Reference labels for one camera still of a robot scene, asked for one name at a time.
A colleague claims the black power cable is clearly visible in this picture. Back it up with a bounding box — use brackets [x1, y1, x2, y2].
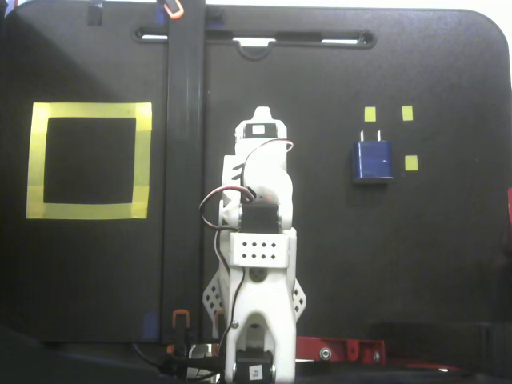
[131, 342, 225, 379]

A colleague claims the flat black divider strip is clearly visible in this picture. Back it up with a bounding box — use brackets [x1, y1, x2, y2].
[162, 0, 207, 346]

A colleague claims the blue USB wall charger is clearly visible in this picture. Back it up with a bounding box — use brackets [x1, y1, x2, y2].
[350, 128, 395, 186]

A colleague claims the red white black servo cable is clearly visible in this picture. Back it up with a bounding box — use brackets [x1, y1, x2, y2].
[242, 138, 296, 199]
[198, 185, 257, 234]
[214, 230, 246, 353]

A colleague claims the yellow tape square outline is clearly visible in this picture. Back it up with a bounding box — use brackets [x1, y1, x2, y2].
[25, 102, 153, 221]

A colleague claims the red metal clamp bracket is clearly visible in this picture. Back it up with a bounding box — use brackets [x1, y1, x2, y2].
[295, 335, 387, 366]

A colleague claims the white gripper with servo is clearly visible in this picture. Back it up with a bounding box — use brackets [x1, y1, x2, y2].
[234, 106, 290, 158]

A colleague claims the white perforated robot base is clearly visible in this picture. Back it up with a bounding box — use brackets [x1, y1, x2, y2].
[202, 274, 309, 341]

